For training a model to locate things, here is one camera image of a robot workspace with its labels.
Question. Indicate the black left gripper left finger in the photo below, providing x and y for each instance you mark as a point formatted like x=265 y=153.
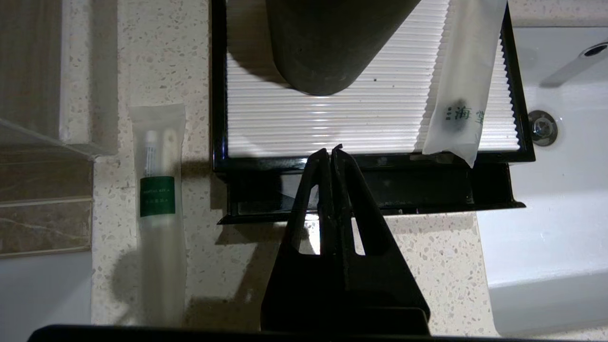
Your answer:
x=304 y=294

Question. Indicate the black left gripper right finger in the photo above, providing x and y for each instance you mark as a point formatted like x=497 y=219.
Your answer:
x=380 y=294

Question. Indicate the toothbrush kit frosted sleeve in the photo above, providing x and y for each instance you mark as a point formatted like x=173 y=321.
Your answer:
x=463 y=80
x=159 y=237

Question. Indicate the dark tumbler cup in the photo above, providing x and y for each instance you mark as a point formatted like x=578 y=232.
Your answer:
x=327 y=42

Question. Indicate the black amenity drawer box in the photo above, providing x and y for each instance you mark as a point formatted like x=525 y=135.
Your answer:
x=218 y=95

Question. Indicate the white ribbed tray mat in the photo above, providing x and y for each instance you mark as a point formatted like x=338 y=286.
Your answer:
x=370 y=123

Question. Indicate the white rectangular sink basin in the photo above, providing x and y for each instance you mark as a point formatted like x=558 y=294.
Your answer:
x=551 y=228

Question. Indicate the chrome sink drain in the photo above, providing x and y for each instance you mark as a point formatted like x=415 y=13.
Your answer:
x=543 y=128

